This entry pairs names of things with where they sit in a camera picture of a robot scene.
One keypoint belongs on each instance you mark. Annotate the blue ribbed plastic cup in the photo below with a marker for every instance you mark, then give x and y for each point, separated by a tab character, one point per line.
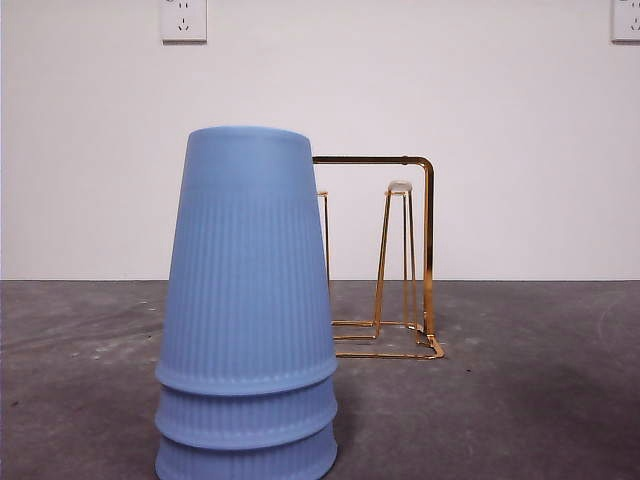
250	250
245	462
245	420

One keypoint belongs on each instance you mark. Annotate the white wall socket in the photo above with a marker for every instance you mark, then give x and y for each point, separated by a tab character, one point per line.
183	25
627	25

